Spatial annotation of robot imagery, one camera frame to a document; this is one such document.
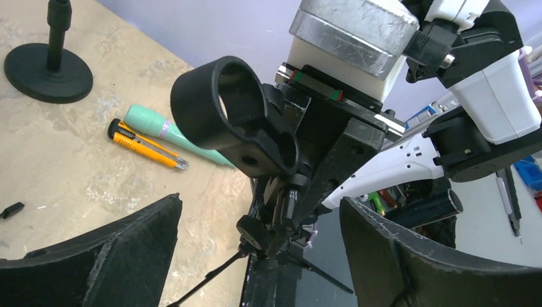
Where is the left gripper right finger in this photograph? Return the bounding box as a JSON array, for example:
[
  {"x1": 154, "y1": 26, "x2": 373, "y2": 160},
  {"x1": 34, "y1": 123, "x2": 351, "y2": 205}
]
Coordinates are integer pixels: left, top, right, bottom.
[{"x1": 339, "y1": 198, "x2": 541, "y2": 306}]

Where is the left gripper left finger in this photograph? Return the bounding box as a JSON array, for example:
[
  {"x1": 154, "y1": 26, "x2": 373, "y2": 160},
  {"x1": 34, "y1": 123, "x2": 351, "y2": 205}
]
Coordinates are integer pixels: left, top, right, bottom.
[{"x1": 1, "y1": 194, "x2": 182, "y2": 306}]

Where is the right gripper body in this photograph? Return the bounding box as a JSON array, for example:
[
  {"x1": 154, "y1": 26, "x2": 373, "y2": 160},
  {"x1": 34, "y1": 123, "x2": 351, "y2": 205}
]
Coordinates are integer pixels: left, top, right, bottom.
[{"x1": 275, "y1": 63, "x2": 406, "y2": 153}]

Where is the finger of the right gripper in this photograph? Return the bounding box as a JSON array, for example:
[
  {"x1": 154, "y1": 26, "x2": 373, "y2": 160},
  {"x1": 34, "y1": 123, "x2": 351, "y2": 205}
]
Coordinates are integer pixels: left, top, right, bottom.
[{"x1": 296, "y1": 118, "x2": 387, "y2": 216}]

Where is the black tripod stand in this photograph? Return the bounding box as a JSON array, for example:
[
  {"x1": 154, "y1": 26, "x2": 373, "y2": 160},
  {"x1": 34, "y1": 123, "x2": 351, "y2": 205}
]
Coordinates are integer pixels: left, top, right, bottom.
[
  {"x1": 1, "y1": 202, "x2": 25, "y2": 219},
  {"x1": 170, "y1": 56, "x2": 352, "y2": 306}
]

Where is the teal toy microphone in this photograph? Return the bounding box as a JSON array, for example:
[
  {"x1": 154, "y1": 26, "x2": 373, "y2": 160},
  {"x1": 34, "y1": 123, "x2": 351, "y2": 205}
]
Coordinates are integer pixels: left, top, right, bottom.
[{"x1": 124, "y1": 104, "x2": 235, "y2": 168}]

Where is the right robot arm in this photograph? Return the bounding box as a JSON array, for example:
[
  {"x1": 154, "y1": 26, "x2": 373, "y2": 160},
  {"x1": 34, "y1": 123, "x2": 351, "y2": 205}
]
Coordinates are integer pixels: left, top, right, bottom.
[{"x1": 275, "y1": 1, "x2": 541, "y2": 216}]

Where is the black round-base mic stand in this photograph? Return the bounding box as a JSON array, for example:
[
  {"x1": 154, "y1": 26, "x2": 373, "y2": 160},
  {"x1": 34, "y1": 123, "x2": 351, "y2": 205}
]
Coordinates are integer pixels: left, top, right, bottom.
[{"x1": 4, "y1": 1, "x2": 93, "y2": 104}]

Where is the yellow utility knife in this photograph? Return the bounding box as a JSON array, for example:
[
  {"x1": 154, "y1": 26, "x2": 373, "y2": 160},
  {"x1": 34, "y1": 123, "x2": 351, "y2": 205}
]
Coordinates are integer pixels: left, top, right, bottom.
[{"x1": 107, "y1": 118, "x2": 189, "y2": 170}]

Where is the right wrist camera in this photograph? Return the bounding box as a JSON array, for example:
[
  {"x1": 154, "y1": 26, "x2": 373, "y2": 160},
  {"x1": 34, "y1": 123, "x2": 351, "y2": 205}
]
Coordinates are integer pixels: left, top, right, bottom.
[{"x1": 287, "y1": 0, "x2": 419, "y2": 102}]

